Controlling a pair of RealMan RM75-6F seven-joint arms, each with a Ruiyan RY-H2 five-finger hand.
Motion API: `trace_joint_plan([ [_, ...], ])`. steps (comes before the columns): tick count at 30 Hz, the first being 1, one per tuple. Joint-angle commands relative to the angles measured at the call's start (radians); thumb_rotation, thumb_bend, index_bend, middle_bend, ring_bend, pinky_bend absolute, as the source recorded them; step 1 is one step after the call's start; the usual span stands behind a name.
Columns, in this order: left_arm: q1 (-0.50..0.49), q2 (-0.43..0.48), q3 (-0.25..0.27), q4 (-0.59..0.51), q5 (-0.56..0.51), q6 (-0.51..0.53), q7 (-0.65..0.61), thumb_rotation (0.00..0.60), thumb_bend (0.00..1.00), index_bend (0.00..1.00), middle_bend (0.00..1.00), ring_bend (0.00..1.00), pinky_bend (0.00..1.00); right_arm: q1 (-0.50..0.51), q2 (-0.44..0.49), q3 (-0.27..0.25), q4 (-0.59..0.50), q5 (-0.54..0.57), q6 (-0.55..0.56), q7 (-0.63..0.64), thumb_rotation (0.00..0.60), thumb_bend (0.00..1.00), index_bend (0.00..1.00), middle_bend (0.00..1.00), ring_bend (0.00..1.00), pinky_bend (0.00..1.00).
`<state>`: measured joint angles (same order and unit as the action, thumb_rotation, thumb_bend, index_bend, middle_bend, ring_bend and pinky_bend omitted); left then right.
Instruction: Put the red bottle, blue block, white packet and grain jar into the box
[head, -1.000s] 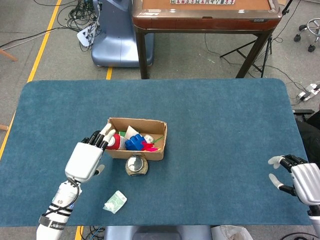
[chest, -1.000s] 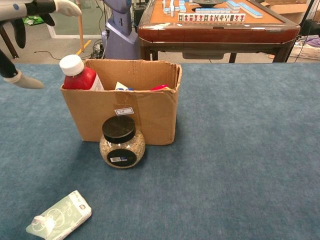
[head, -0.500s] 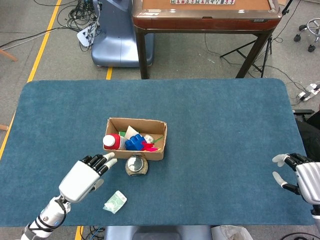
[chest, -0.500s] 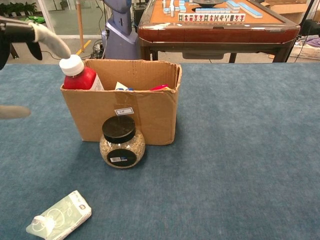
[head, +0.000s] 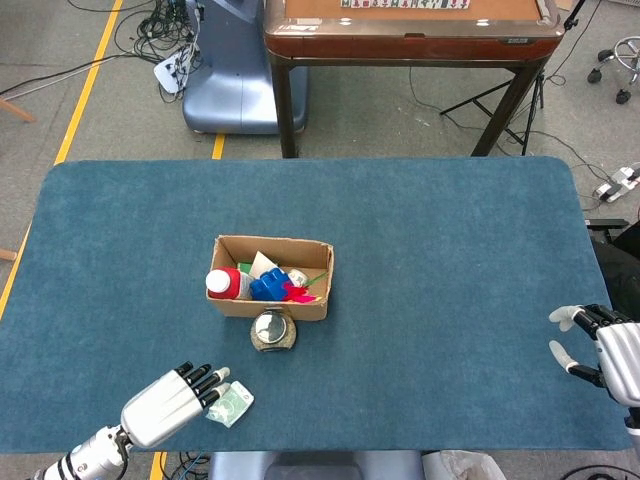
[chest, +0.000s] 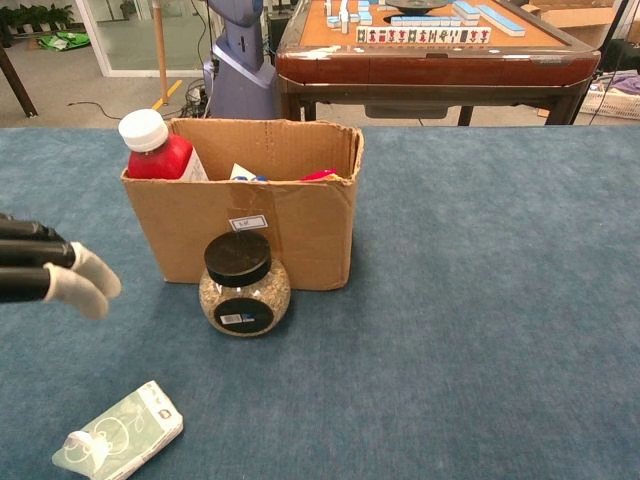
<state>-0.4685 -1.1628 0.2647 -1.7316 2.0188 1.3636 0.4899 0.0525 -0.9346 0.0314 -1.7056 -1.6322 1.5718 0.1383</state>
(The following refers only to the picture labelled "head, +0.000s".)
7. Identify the row of face-up mahjong tiles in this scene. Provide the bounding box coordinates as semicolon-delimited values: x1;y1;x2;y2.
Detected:
341;0;471;10

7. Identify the white power strip with plugs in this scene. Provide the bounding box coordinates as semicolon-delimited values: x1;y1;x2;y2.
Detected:
153;49;194;95

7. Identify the white floor power strip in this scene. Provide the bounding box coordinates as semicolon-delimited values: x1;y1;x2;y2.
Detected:
594;166;640;203

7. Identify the open brown cardboard box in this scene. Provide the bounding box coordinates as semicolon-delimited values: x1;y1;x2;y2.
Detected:
206;233;335;322

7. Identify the round glass jar black lid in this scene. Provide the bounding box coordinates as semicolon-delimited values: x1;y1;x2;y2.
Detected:
250;309;298;354

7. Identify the chrome rolling stool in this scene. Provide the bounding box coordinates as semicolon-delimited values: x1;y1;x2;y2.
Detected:
587;35;640;105

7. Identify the green white packet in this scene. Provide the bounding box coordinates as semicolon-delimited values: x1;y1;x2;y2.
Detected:
206;380;255;429

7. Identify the black chair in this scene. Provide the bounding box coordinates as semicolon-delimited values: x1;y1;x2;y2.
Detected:
585;218;640;326

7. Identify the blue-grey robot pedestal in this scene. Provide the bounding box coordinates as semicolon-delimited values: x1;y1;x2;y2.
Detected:
182;0;310;135

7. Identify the clear plastic bag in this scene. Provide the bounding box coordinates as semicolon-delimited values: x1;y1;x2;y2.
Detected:
422;449;507;480

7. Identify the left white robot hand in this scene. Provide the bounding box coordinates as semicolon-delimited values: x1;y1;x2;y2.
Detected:
120;361;232;449

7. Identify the blue floor cable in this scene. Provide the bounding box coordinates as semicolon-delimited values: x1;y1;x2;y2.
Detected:
169;452;211;480

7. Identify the black cable bundle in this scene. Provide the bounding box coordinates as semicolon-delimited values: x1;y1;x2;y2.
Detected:
114;0;204;64

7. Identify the brown mahjong table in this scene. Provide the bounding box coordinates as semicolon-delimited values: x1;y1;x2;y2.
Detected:
263;0;565;159

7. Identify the black tripod stand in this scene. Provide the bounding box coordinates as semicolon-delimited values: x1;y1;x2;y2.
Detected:
439;0;591;156

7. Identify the red yellow paper flower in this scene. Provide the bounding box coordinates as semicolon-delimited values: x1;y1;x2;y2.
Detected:
282;272;329;305

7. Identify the grey-blue robot body base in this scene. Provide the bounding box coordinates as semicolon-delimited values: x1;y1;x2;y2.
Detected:
207;451;425;480

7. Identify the blue toy brick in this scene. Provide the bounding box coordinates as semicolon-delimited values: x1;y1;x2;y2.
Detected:
248;267;291;302

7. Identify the white paper card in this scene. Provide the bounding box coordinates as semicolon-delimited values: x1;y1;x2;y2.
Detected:
249;250;279;279

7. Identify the red juice bottle white cap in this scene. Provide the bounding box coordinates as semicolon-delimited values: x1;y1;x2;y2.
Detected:
205;266;254;301

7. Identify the long black floor cable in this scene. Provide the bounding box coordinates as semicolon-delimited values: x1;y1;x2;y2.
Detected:
0;52;151;96

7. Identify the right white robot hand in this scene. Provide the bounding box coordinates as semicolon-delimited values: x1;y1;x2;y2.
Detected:
548;303;640;409

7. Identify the blue felt table cover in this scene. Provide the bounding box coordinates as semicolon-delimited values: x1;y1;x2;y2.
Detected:
0;155;632;455

